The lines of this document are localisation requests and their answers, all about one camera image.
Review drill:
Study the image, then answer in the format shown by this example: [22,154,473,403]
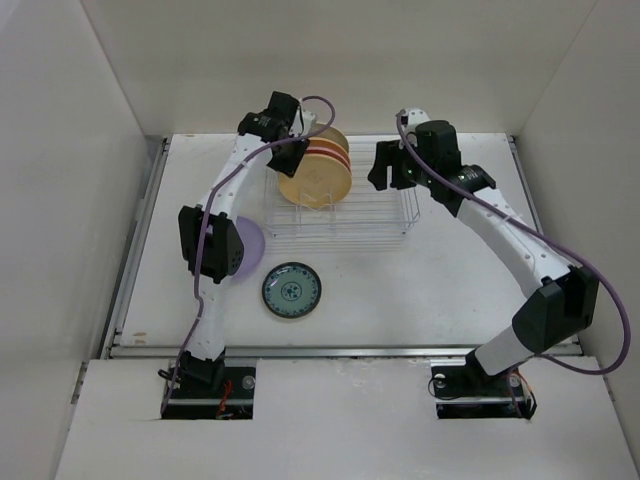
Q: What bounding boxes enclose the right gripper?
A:
[367,139,435,191]

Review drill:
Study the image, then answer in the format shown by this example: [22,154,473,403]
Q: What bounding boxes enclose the pink plate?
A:
[306,138,351,169]

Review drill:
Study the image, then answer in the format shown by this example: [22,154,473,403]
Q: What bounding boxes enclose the tan plate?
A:
[278,154,352,209]

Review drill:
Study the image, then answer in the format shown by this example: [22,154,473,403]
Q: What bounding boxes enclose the cream bear plate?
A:
[314,126,350,152]

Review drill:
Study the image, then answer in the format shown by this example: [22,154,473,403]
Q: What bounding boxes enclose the lilac plate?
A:
[233,216,266,282]

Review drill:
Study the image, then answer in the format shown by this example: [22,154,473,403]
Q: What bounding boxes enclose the small yellow patterned plate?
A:
[261,262,322,320]

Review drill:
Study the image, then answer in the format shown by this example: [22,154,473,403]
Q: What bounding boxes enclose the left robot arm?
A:
[170,92,316,397]

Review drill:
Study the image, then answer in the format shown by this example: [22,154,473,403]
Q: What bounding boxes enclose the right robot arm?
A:
[368,110,599,394]

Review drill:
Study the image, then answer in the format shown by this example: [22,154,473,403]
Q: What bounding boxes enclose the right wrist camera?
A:
[397,108,430,134]

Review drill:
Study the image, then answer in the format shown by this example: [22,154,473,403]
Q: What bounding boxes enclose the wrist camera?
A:
[397,108,430,134]
[290,105,317,137]

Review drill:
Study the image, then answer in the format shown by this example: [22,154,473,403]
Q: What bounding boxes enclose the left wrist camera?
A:
[290,105,317,137]

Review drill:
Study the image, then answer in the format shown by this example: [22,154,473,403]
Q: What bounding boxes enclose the white wire dish rack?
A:
[264,135,420,242]

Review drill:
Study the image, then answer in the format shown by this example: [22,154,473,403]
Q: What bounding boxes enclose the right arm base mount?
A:
[428,365,538,420]

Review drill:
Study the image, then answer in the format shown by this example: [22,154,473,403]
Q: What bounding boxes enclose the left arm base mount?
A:
[157,355,256,420]

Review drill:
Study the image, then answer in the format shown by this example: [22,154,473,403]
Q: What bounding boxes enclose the aluminium frame rail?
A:
[99,134,584,361]

